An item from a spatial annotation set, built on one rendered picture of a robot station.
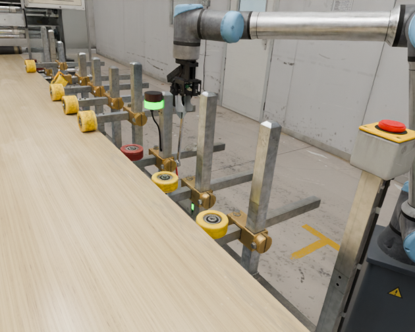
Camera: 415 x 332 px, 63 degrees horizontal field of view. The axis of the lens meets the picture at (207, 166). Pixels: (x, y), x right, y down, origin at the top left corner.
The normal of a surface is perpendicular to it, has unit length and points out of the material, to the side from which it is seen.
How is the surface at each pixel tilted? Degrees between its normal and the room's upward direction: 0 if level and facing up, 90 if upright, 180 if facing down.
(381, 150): 90
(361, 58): 90
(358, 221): 90
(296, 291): 0
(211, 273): 0
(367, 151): 90
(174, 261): 0
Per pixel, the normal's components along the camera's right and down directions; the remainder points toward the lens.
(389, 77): -0.82, 0.19
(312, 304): 0.07, -0.90
